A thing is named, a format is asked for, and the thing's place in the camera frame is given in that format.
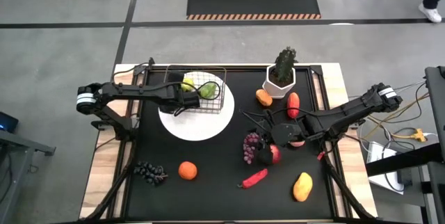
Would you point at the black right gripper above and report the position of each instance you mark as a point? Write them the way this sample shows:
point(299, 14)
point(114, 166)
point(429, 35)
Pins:
point(285, 134)

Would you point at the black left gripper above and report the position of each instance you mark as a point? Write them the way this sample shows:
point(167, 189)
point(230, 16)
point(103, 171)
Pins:
point(174, 102)

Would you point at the red apple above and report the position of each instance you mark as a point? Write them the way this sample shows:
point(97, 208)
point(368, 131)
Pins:
point(277, 154)

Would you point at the green vegetable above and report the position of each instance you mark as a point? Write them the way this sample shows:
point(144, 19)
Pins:
point(208, 90)

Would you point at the green apple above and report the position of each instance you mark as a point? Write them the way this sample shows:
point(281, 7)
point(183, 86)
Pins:
point(187, 85)

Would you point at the purple grape bunch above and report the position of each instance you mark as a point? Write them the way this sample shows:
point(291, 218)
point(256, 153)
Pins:
point(249, 149)

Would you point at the pink peach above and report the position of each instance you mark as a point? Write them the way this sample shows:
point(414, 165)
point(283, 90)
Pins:
point(297, 144)

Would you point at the red chili pepper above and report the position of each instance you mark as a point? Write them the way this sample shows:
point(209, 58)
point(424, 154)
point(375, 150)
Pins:
point(255, 178)

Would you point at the red orange mango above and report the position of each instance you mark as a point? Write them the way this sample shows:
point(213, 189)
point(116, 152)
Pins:
point(293, 105)

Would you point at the yellow mango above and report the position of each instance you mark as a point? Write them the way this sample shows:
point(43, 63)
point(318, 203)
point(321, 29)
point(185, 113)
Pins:
point(302, 187)

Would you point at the orange oval fruit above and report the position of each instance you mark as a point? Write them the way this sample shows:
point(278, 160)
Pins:
point(264, 97)

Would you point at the round orange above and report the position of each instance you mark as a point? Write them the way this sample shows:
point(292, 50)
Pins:
point(187, 170)

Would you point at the large black grape bunch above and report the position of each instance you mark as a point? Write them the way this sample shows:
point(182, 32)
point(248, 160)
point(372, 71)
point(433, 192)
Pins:
point(151, 173)

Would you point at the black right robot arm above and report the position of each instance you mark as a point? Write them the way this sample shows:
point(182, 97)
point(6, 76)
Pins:
point(347, 111)

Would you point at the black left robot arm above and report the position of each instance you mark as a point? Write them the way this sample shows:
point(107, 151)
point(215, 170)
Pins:
point(139, 92)

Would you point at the round white plate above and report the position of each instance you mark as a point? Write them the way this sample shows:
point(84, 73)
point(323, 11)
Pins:
point(198, 126)

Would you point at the red tag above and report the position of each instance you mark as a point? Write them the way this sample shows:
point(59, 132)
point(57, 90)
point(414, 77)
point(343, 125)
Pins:
point(320, 155)

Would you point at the white hexagonal plant pot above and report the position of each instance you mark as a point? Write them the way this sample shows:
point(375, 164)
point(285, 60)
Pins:
point(274, 86)

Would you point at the black table mat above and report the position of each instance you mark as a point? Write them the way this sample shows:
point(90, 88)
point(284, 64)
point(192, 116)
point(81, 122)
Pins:
point(215, 199)

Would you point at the green cactus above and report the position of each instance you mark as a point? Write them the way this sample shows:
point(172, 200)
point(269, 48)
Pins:
point(285, 64)

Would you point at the white box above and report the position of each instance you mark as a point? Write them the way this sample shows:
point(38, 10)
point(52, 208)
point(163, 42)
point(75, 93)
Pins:
point(377, 151)

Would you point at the black hazard-striped floor mat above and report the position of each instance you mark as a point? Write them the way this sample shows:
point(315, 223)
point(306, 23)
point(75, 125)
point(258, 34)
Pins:
point(253, 3)

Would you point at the black side table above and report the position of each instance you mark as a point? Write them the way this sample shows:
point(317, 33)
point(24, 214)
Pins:
point(403, 161)

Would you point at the yellow power splitter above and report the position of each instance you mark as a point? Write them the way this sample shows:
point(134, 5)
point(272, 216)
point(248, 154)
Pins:
point(419, 135)

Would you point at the grey metal table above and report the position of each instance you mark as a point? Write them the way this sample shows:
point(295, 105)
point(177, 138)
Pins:
point(21, 144)

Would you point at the blue-lit black device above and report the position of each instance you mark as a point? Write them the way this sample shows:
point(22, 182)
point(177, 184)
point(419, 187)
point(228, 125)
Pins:
point(7, 121)

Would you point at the person's white shoe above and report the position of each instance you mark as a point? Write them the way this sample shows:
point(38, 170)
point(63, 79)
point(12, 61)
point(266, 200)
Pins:
point(431, 13)

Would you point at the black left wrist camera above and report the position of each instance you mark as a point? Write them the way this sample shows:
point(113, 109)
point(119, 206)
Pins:
point(175, 78)

